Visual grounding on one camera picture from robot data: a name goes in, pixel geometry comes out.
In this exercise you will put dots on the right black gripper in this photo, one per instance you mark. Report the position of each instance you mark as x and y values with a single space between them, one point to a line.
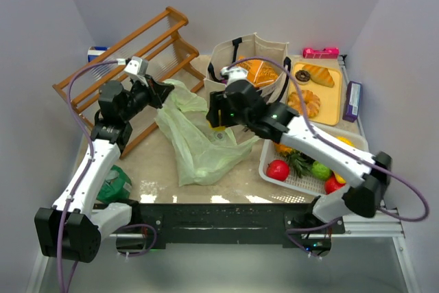
215 110

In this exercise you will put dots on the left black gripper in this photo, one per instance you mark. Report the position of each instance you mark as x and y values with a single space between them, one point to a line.
155 90

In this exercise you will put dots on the light green plastic bag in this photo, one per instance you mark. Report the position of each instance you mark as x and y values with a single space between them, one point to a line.
203 155

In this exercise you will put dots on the orange snack packet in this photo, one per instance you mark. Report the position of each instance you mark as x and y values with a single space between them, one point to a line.
260 73

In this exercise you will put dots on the beige canvas tote bag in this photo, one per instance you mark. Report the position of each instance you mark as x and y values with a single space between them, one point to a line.
252 47

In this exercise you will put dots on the yellow lemon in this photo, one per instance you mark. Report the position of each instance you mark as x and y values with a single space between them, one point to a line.
220 128

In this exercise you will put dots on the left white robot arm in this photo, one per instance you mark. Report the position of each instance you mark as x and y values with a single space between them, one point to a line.
68 229

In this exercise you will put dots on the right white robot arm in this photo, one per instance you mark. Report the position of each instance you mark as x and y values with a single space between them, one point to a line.
367 176

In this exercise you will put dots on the brown wooden rack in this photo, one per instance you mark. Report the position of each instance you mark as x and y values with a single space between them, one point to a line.
160 43

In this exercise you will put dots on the blue white carton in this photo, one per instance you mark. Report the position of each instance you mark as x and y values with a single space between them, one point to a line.
94 52

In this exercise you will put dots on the red apple left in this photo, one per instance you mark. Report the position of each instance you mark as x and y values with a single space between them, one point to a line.
278 170

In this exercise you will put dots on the red apple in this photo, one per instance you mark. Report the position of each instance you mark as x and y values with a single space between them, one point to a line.
332 185
278 170

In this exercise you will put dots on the chocolate donut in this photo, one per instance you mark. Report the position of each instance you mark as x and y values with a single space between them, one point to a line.
302 77

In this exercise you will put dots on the orange pineapple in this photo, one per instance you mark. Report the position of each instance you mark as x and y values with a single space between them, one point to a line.
298 161

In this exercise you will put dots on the dark green plastic bag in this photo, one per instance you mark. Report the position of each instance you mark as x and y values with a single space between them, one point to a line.
116 186

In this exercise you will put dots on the pink box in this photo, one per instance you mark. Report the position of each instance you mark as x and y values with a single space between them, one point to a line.
326 53

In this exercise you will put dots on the croissant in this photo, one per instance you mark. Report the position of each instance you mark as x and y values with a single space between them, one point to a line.
319 75

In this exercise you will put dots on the yellow tray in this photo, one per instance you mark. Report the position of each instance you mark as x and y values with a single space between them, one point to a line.
330 97

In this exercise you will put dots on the green custard apple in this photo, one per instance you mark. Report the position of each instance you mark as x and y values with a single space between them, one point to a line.
320 171

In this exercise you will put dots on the red apple right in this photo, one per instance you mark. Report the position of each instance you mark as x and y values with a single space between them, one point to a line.
332 185

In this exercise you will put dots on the purple box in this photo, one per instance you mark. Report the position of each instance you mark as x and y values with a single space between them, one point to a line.
353 98

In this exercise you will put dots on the yellow banana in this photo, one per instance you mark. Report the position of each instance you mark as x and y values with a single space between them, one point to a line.
339 179

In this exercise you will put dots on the white plastic basket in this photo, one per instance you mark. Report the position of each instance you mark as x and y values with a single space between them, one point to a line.
306 184

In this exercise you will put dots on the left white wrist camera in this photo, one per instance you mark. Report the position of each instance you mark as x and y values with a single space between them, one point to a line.
136 69

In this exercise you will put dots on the glazed ring bread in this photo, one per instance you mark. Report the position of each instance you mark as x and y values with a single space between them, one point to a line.
311 100

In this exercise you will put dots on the black base frame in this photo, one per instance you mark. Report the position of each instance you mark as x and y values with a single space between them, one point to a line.
266 223

